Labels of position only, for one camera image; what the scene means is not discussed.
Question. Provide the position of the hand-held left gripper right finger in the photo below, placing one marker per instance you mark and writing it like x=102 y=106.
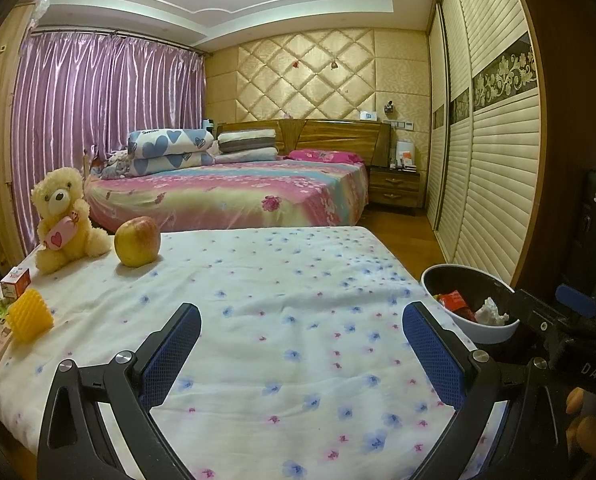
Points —
x=433 y=355

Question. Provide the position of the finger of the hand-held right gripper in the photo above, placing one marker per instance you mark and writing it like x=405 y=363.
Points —
x=533 y=310
x=575 y=300

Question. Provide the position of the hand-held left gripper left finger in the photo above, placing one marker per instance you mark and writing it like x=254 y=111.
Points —
x=170 y=355

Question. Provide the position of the printed tissue pack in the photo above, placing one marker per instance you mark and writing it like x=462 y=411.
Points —
x=490 y=310

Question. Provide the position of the red foil wrapper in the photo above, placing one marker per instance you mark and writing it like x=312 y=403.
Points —
x=453 y=302

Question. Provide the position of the person's right hand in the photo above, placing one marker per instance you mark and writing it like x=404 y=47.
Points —
x=590 y=430

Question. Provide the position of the white floral tablecloth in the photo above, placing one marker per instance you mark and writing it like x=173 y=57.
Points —
x=278 y=335

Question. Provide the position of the red yellow apple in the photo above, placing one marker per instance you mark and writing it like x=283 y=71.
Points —
x=138 y=242

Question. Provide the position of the yellow foam fruit net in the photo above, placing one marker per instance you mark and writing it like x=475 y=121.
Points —
x=28 y=317

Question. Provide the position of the louvred sliding door wardrobe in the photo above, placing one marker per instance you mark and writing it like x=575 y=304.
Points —
x=493 y=160

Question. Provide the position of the small red white box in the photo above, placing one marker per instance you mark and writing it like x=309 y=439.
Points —
x=15 y=285

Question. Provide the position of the wooden nightstand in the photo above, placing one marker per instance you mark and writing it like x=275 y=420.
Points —
x=395 y=187

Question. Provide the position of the bed with pink floral sheet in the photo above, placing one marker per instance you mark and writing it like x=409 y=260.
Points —
x=228 y=190

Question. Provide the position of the heart print folded quilt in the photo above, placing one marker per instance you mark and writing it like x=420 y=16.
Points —
x=168 y=140
x=168 y=165

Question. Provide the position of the cream teddy bear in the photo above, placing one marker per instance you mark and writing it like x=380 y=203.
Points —
x=60 y=200

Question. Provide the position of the grey plush toy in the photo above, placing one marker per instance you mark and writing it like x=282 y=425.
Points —
x=115 y=165

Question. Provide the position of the white orange box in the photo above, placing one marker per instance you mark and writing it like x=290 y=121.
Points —
x=405 y=152

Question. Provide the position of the grey white striped folded blanket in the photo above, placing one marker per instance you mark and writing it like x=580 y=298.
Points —
x=245 y=145

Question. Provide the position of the pink pillow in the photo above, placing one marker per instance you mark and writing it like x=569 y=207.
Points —
x=323 y=155

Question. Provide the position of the wooden headboard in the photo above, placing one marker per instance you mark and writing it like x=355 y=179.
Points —
x=338 y=135

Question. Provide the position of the small white device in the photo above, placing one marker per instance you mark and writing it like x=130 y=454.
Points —
x=369 y=115

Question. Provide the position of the purple curtain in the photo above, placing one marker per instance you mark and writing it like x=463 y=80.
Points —
x=103 y=110

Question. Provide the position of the clear plastic bag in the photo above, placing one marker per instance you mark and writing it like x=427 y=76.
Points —
x=39 y=5

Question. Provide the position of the wall switch panel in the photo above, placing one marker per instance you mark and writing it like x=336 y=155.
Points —
x=399 y=124

